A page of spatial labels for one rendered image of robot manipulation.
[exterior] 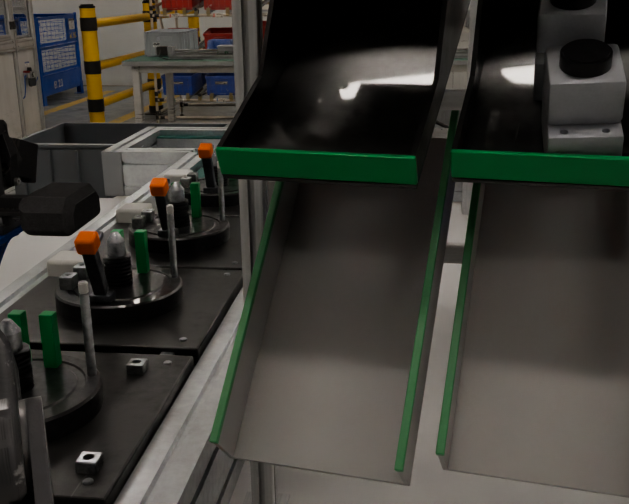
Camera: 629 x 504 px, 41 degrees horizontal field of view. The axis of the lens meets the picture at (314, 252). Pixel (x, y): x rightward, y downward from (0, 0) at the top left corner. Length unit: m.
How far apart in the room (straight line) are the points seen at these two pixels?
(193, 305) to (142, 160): 0.99
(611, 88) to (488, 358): 0.21
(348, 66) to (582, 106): 0.20
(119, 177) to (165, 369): 1.16
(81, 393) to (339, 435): 0.23
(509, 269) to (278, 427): 0.21
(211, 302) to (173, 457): 0.30
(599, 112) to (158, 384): 0.45
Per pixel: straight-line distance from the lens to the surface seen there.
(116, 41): 11.89
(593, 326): 0.64
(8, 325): 0.73
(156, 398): 0.76
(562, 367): 0.63
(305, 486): 0.83
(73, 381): 0.76
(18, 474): 0.28
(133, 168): 1.92
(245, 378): 0.62
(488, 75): 0.65
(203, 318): 0.92
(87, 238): 0.88
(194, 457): 0.68
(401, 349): 0.62
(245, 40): 0.66
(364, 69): 0.65
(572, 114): 0.54
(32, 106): 7.58
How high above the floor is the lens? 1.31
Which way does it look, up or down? 18 degrees down
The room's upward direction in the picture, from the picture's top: 1 degrees counter-clockwise
